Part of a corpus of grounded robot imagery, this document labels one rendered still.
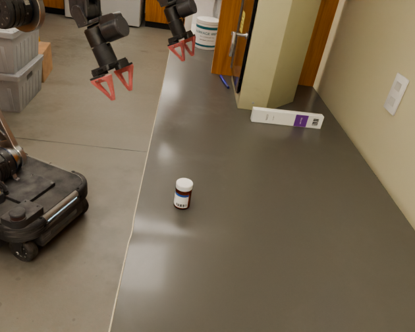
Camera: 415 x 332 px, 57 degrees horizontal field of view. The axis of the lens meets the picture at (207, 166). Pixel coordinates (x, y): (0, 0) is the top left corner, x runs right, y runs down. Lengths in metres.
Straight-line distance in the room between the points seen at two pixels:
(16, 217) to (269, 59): 1.26
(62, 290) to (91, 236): 0.37
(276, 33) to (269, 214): 0.69
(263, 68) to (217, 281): 0.88
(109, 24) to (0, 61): 2.29
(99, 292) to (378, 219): 1.32
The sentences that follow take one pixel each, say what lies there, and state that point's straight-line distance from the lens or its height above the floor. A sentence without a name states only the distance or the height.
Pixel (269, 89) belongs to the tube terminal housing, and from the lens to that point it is 1.46.
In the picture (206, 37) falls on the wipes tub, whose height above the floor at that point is 1.00.
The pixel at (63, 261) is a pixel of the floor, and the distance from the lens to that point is 2.09.
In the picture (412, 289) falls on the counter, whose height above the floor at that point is 0.94.
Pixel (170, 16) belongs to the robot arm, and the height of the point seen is 1.19.
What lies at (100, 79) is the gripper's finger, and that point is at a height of 1.10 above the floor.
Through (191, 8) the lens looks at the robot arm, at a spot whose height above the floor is 1.24.
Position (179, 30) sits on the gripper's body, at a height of 1.15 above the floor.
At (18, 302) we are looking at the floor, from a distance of 1.97.
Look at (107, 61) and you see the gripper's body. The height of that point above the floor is 1.14.
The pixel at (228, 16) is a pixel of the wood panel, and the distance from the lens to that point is 1.74.
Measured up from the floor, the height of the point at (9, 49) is 0.53.
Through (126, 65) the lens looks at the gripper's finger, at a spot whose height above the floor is 1.12.
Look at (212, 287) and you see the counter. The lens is 0.75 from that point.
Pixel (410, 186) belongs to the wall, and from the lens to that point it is 1.19.
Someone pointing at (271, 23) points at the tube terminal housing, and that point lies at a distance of 1.39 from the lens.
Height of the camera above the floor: 1.51
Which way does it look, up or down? 32 degrees down
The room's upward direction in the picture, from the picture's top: 10 degrees clockwise
